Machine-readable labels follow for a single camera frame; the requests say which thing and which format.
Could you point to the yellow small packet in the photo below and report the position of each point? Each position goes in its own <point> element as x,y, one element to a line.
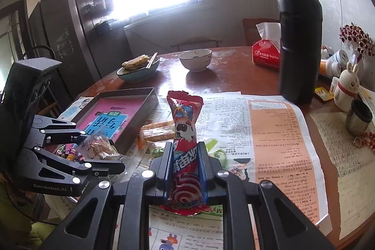
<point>324,94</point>

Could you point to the black thermos bottle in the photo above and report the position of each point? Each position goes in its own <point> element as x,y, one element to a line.
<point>300,53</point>

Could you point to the green clear snack packet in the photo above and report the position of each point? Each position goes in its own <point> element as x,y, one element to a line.
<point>156,149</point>

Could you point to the white rabbit figurine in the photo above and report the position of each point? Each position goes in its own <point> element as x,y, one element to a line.
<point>347,88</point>

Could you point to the white orange medicine bottle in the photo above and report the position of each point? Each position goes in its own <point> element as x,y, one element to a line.
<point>334,65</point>

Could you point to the teal plate with food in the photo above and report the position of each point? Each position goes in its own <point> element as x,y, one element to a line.
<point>136,70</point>

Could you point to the wooden chair back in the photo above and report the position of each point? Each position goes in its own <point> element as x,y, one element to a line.
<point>250,29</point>

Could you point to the dark rectangular tray box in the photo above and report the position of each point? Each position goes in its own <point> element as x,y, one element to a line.
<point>150,101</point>

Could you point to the small wrapped candies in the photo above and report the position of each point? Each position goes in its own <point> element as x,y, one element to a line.
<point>69,153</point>

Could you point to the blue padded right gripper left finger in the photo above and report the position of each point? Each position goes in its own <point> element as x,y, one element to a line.
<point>119,211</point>

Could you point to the red tissue pack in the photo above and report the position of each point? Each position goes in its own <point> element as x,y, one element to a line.
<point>266,51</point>

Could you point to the white ceramic bowl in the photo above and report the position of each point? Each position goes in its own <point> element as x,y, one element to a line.
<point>196,60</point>

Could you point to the orange clear snack packet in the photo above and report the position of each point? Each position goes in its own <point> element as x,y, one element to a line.
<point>155,132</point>

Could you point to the pink blue booklet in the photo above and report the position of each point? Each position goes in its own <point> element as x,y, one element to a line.
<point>114,113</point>

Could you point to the chopsticks on plate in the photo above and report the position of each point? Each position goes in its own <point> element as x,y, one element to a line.
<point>151,60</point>

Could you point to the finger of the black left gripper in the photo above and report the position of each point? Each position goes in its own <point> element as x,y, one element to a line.
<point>48,131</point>
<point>67,170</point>

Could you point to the dark grey refrigerator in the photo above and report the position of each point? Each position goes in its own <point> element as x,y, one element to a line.
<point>85,37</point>

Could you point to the red white flower bouquet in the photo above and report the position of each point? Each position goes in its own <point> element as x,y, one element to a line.
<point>359,40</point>

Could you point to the red long snack packet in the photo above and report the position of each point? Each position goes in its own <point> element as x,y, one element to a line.
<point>187,195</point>

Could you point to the steel cup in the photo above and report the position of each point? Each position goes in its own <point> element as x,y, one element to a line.
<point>358,118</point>

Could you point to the clear cracker snack packet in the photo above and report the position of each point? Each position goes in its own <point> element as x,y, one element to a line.
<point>98,147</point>

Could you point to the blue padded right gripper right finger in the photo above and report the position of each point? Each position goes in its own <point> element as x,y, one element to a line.
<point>256,214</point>

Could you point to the beige handwritten paper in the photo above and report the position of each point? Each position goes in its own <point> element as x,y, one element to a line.
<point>355,170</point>

